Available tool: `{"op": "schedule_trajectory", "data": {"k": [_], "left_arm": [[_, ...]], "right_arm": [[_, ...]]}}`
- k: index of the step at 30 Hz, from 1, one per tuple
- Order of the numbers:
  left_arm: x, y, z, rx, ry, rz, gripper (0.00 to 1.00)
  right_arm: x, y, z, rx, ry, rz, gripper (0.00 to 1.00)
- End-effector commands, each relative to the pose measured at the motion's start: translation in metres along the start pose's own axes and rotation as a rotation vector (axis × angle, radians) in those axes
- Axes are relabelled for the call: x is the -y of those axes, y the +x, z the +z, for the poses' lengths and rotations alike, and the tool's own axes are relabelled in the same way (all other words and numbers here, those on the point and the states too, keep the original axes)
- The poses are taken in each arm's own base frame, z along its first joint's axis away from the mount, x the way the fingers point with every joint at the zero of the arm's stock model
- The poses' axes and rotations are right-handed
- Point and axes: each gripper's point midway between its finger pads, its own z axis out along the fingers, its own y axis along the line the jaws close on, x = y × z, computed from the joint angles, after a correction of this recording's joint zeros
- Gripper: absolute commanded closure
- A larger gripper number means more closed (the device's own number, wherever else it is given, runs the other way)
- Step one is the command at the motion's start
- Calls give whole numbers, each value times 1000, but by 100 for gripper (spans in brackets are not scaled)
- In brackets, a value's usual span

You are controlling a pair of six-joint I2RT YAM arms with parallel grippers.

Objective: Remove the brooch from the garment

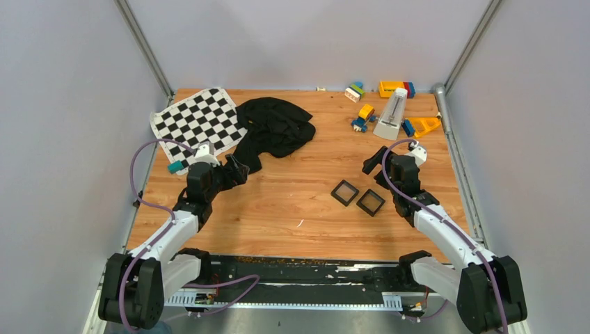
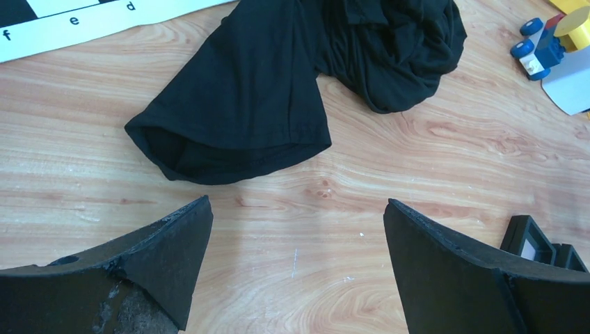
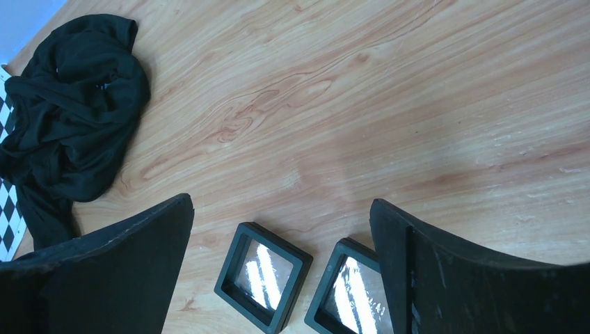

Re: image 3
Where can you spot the black display box right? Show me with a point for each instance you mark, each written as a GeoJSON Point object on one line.
{"type": "Point", "coordinates": [350, 296]}

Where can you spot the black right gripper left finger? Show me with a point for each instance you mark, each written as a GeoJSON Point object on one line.
{"type": "Point", "coordinates": [118, 279]}

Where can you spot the black white checkerboard mat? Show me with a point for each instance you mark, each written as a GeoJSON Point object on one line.
{"type": "Point", "coordinates": [13, 225]}

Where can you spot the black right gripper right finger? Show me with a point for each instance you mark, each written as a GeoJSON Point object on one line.
{"type": "Point", "coordinates": [438, 282]}

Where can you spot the black printed t-shirt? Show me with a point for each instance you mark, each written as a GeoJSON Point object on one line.
{"type": "Point", "coordinates": [77, 104]}

